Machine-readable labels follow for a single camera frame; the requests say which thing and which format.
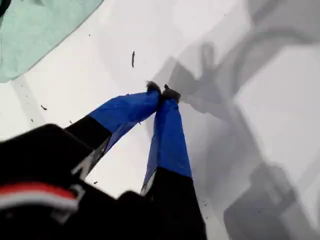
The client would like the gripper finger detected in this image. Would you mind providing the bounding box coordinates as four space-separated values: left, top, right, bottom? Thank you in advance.
139 83 205 216
64 81 163 161

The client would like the pale green T-shirt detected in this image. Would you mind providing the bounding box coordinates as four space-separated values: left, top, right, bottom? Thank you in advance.
0 0 105 83

